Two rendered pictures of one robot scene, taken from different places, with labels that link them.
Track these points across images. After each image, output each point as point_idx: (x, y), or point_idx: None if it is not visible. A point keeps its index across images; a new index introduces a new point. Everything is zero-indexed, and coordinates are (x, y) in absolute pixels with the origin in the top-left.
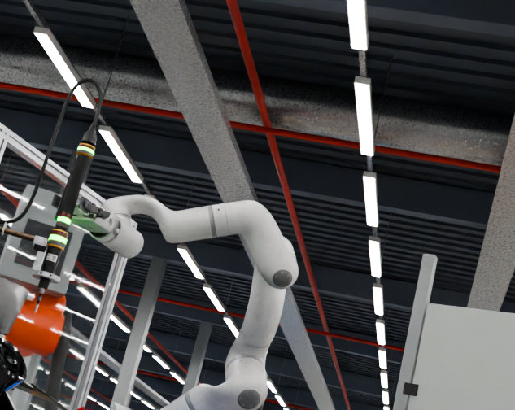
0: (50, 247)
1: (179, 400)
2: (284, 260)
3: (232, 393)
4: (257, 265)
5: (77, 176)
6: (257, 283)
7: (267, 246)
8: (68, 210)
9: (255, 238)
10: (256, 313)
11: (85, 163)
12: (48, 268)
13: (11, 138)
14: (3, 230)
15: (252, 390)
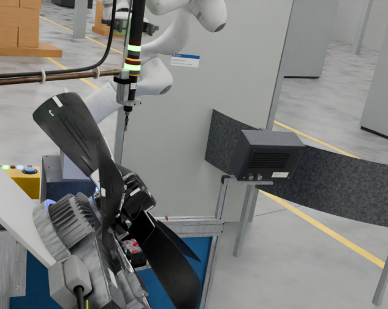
0: (132, 77)
1: (110, 92)
2: (225, 16)
3: (158, 89)
4: (206, 20)
5: (143, 3)
6: (181, 19)
7: (216, 7)
8: (140, 38)
9: (209, 2)
10: (181, 40)
11: None
12: (133, 95)
13: None
14: (98, 76)
15: (170, 84)
